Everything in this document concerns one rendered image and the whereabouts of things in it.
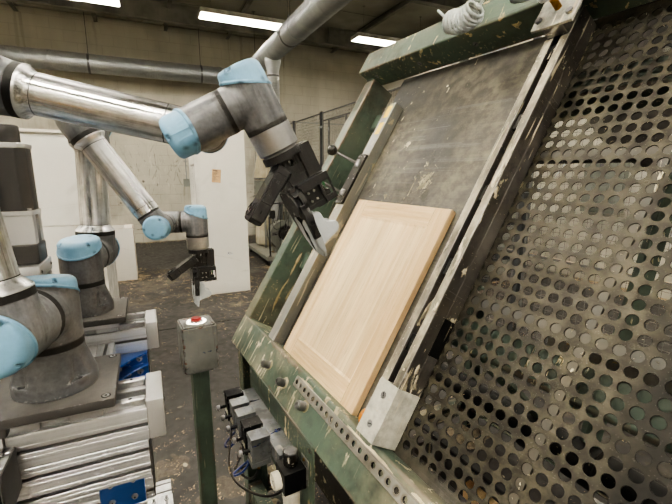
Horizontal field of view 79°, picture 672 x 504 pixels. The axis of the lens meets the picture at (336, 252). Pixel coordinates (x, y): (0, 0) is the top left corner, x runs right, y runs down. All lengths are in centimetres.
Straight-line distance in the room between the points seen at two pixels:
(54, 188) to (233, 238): 221
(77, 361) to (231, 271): 425
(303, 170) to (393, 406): 51
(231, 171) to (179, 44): 507
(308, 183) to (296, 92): 936
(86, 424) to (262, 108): 71
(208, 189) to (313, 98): 570
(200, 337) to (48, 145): 228
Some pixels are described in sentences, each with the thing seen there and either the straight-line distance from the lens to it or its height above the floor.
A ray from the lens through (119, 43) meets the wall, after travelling 964.
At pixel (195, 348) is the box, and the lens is 156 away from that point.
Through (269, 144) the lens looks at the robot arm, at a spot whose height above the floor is 151.
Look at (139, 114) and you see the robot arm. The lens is 85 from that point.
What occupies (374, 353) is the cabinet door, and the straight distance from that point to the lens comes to 105.
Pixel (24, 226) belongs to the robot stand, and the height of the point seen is 134.
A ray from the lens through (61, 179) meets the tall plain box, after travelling 350.
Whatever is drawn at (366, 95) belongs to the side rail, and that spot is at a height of 178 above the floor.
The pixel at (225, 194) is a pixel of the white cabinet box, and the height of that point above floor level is 120.
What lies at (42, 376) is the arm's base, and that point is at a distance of 97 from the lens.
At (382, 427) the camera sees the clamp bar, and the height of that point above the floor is 95.
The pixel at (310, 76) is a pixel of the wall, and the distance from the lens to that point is 1026.
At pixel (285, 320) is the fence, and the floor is 97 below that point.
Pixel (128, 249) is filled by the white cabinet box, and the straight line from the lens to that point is 621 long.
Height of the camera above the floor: 147
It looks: 11 degrees down
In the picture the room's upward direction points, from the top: straight up
